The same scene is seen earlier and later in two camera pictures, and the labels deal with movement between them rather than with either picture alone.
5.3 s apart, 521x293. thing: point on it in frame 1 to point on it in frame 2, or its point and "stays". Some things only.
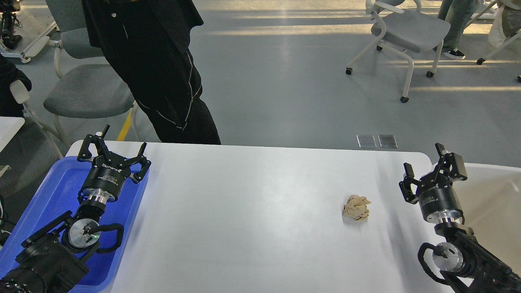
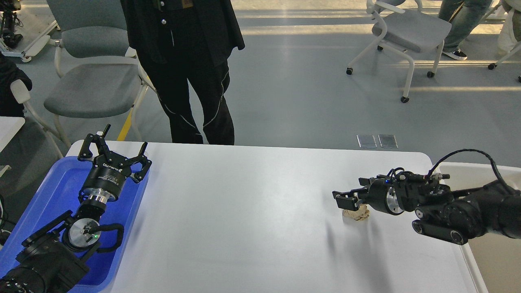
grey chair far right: [403, 28] stays
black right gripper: [438, 200] to [382, 195]
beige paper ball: [356, 207] stays
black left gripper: [106, 176] stays
